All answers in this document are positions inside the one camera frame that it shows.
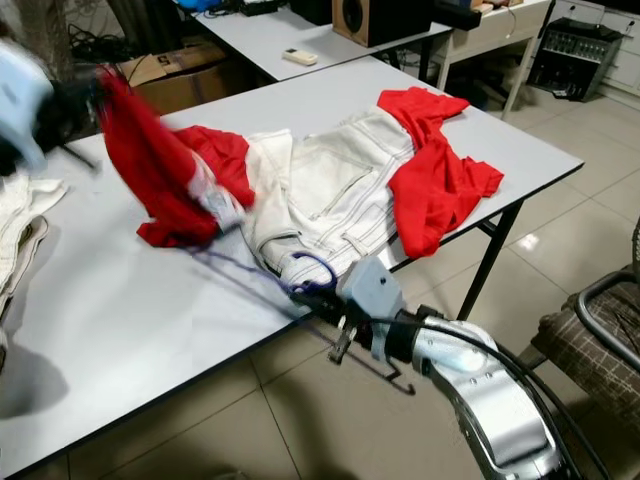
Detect grey table black legs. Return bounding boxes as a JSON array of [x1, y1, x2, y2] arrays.
[[0, 55, 587, 480]]

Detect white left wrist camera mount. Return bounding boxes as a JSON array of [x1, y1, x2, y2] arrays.
[[0, 40, 57, 179]]

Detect white stitched trousers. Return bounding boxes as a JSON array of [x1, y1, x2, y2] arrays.
[[245, 108, 419, 289]]

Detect chair with plaid cushion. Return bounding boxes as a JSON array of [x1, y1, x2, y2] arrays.
[[538, 215, 640, 407]]

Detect cream folded cloth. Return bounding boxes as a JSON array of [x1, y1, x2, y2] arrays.
[[0, 175, 67, 313]]

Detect white desk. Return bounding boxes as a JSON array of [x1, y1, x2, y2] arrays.
[[435, 0, 557, 113]]

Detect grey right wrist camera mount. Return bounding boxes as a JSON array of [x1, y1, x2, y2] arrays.
[[337, 254, 407, 346]]

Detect black audio mixer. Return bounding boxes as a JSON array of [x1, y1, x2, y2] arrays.
[[527, 17, 627, 102]]

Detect printed cardboard box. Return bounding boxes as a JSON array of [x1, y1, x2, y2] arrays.
[[115, 42, 232, 117]]

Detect red shirt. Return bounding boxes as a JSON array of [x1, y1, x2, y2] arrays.
[[377, 87, 505, 261], [98, 68, 258, 249]]

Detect wooden speaker black front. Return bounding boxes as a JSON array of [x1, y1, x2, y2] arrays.
[[332, 0, 437, 50]]

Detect purple wire hanger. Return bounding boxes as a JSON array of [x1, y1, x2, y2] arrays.
[[190, 244, 343, 303]]

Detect grey desk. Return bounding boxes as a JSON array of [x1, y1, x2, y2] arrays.
[[188, 5, 453, 89]]

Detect white remote control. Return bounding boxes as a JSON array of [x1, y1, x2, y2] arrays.
[[281, 47, 320, 68]]

